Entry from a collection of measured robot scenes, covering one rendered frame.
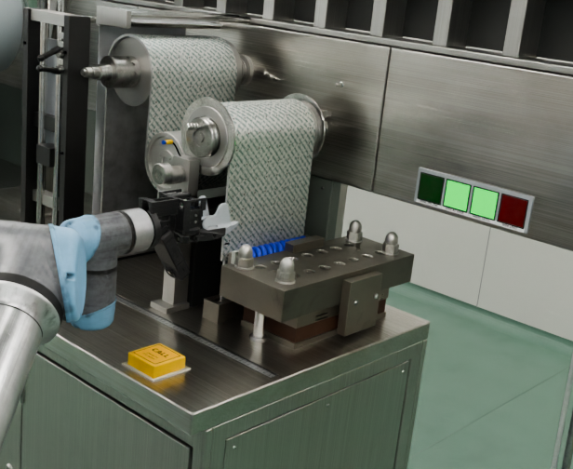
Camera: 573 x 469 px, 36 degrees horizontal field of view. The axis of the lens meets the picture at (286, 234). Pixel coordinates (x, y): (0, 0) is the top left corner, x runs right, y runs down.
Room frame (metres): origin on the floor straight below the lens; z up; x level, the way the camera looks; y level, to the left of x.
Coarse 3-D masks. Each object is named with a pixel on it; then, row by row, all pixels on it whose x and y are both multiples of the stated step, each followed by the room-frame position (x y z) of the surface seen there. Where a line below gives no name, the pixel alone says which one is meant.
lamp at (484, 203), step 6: (474, 192) 1.64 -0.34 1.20; (480, 192) 1.63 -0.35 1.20; (486, 192) 1.62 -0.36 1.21; (492, 192) 1.61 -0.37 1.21; (474, 198) 1.64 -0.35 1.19; (480, 198) 1.63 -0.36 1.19; (486, 198) 1.62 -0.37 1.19; (492, 198) 1.61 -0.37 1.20; (474, 204) 1.63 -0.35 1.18; (480, 204) 1.63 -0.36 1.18; (486, 204) 1.62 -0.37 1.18; (492, 204) 1.61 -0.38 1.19; (474, 210) 1.63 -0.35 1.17; (480, 210) 1.62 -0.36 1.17; (486, 210) 1.62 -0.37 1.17; (492, 210) 1.61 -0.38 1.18; (486, 216) 1.61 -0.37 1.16; (492, 216) 1.61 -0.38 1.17
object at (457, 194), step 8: (448, 184) 1.67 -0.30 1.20; (456, 184) 1.66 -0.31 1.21; (464, 184) 1.65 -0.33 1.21; (448, 192) 1.67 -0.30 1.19; (456, 192) 1.66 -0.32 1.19; (464, 192) 1.65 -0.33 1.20; (448, 200) 1.67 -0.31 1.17; (456, 200) 1.66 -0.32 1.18; (464, 200) 1.65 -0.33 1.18; (464, 208) 1.65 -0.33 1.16
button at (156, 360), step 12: (144, 348) 1.39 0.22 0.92; (156, 348) 1.40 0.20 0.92; (168, 348) 1.40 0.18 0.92; (132, 360) 1.36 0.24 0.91; (144, 360) 1.34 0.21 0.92; (156, 360) 1.35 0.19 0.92; (168, 360) 1.35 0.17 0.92; (180, 360) 1.37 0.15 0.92; (144, 372) 1.34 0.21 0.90; (156, 372) 1.33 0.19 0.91; (168, 372) 1.35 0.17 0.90
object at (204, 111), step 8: (200, 112) 1.66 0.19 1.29; (208, 112) 1.65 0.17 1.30; (216, 112) 1.63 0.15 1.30; (312, 112) 1.82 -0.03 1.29; (216, 120) 1.63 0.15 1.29; (224, 128) 1.62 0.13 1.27; (224, 136) 1.62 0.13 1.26; (224, 144) 1.61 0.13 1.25; (224, 152) 1.61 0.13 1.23; (200, 160) 1.65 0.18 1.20; (208, 160) 1.64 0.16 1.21; (216, 160) 1.63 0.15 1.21
